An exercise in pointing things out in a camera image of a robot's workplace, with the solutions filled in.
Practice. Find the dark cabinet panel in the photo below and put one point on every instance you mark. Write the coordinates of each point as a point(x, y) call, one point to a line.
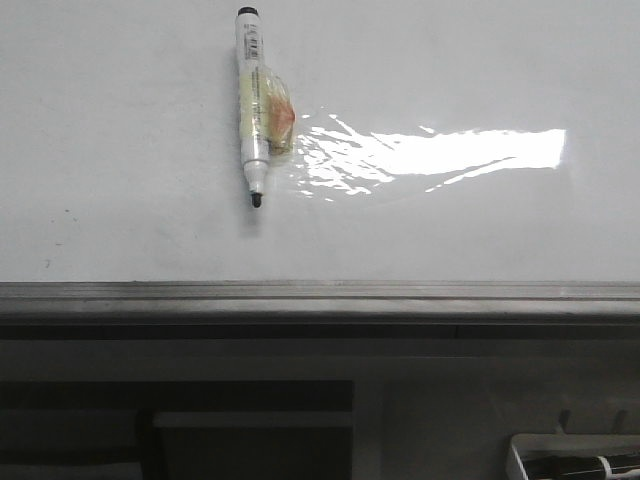
point(177, 430)

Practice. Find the white wire marker tray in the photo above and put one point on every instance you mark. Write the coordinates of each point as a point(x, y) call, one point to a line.
point(533, 446)

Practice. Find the white whiteboard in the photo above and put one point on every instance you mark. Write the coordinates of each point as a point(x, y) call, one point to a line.
point(459, 168)

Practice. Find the white whiteboard marker with tape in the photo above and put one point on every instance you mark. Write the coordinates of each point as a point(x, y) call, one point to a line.
point(266, 114)

